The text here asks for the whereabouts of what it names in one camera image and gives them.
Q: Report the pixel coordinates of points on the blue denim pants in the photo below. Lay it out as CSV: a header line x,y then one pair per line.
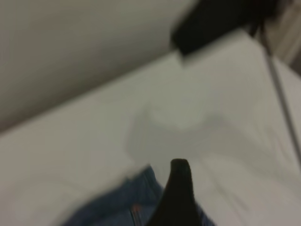
x,y
113,207

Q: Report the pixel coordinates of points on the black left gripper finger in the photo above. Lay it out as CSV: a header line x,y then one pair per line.
x,y
178,200

